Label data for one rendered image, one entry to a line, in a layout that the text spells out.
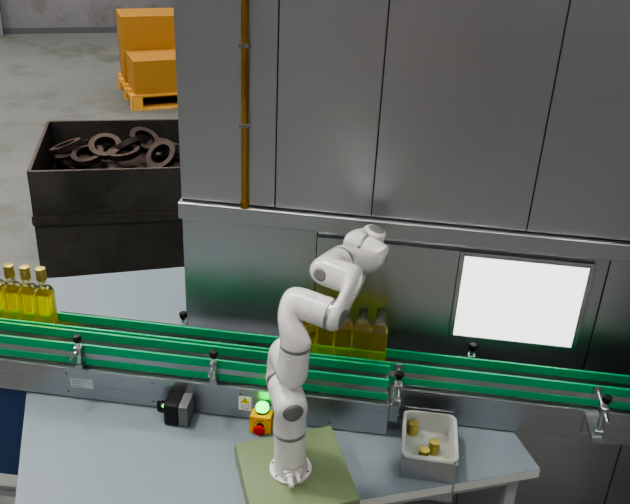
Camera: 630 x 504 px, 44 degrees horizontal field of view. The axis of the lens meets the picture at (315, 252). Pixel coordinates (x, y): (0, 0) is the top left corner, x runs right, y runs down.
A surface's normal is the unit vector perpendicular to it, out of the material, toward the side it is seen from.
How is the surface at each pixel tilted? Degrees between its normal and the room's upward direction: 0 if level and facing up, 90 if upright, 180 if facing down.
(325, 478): 4
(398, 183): 90
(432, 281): 90
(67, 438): 0
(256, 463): 4
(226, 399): 90
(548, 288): 90
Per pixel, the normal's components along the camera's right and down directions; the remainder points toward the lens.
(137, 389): -0.13, 0.46
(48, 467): 0.04, -0.88
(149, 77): 0.36, 0.45
